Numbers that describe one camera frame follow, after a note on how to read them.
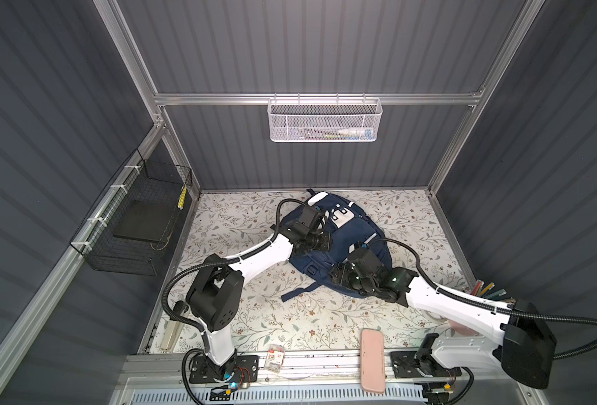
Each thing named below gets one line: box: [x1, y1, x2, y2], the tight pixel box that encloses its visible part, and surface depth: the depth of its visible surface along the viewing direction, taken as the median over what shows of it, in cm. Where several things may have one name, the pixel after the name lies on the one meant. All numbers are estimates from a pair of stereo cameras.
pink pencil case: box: [360, 329, 386, 394], surface depth 75 cm
